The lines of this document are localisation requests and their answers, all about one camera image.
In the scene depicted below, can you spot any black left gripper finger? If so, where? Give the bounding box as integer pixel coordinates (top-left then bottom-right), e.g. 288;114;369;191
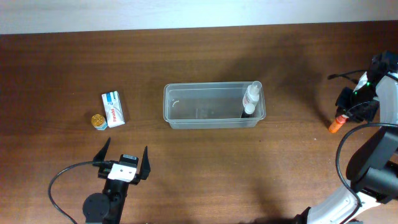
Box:
139;146;150;180
93;138;111;162

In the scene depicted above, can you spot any orange tablet tube white cap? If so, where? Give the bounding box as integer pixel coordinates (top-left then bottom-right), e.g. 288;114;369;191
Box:
328;114;348;133

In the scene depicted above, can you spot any white Panadol box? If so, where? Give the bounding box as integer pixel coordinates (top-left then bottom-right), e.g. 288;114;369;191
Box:
101;91;125;128

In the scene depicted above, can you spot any dark brown syrup bottle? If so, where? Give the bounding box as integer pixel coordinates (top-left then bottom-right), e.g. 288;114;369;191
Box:
241;103;256;118

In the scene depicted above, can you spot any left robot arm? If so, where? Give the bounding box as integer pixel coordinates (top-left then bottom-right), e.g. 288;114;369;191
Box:
82;139;150;223

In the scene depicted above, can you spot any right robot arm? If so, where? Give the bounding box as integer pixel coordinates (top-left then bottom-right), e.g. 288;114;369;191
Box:
292;50;397;224

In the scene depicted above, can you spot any clear plastic container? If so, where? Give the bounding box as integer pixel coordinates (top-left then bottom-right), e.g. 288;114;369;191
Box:
163;82;266;129

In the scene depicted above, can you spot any small jar gold lid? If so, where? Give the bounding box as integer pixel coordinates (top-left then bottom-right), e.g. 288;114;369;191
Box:
91;114;108;131

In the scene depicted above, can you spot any white calamine spray bottle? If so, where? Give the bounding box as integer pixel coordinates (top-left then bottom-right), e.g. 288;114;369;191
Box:
243;81;262;107

